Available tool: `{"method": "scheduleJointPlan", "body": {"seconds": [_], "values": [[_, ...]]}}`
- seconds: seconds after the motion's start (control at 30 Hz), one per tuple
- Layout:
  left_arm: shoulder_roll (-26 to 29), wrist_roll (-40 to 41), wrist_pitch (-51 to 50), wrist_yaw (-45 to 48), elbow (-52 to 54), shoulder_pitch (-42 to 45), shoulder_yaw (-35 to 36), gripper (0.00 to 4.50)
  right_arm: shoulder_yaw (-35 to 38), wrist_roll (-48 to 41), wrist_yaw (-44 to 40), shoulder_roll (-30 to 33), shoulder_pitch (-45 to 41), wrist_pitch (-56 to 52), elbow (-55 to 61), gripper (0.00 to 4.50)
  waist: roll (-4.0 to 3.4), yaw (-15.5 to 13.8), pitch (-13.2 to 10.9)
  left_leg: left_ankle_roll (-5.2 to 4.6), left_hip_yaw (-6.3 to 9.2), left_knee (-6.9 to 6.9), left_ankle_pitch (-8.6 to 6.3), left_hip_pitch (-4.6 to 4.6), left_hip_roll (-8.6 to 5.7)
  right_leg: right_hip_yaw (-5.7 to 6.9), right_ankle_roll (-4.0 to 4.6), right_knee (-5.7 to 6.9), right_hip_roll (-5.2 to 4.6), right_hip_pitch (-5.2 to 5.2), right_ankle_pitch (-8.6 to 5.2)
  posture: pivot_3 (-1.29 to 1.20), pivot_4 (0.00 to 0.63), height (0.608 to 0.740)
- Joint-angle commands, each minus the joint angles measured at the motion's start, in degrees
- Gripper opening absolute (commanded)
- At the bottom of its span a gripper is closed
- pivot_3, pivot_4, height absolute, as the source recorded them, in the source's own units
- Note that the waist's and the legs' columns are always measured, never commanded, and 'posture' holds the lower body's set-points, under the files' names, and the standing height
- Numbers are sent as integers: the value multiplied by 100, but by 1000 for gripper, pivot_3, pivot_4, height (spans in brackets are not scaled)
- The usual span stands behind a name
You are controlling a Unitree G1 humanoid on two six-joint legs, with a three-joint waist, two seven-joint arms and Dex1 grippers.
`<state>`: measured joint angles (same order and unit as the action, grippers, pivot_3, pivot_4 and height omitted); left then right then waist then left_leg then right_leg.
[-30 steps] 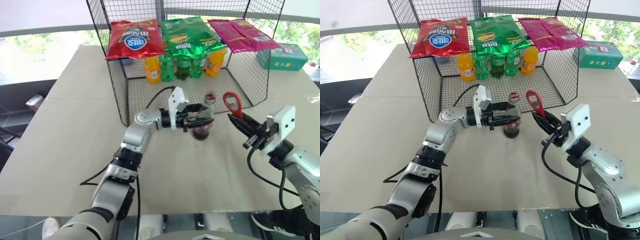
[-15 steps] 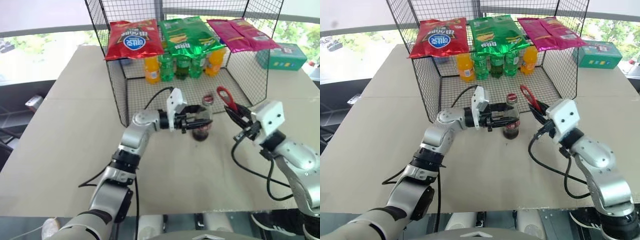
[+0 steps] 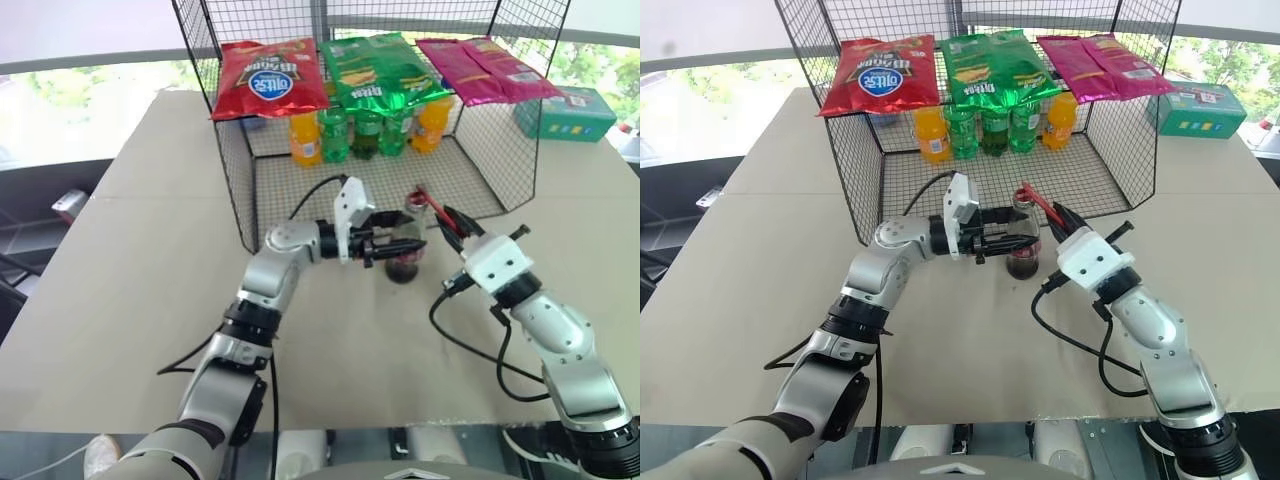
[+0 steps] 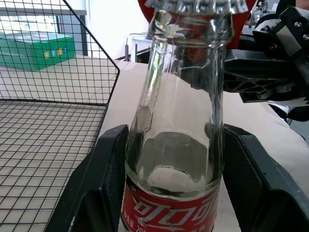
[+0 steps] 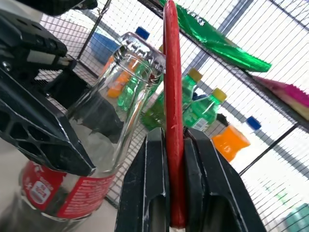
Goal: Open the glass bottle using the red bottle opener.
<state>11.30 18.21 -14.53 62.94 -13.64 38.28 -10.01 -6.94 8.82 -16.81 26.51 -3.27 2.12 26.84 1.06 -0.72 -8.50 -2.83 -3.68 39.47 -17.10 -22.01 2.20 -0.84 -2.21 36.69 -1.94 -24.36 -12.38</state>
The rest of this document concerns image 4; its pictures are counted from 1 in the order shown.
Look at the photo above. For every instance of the red bottle opener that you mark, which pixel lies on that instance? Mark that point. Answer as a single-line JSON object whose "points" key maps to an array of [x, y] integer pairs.
{"points": [[242, 20]]}

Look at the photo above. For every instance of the green cardboard box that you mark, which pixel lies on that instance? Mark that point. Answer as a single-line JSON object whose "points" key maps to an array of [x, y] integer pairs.
{"points": [[36, 52]]}

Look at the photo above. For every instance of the silver crown bottle cap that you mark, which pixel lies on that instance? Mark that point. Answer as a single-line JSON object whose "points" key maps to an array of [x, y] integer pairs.
{"points": [[195, 6]]}

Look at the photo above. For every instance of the white background table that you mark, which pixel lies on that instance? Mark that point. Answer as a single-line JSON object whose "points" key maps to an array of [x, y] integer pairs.
{"points": [[140, 42]]}

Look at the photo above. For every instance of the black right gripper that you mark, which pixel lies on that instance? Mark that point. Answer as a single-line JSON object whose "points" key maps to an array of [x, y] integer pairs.
{"points": [[298, 48]]}

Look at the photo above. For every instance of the glass bottle with red label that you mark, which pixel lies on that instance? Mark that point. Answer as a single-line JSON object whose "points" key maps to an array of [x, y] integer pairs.
{"points": [[173, 135]]}

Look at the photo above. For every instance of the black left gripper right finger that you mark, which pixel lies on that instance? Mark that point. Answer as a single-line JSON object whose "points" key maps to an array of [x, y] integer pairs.
{"points": [[260, 188]]}

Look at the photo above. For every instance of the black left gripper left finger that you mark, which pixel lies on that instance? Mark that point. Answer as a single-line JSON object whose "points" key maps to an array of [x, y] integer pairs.
{"points": [[96, 183]]}

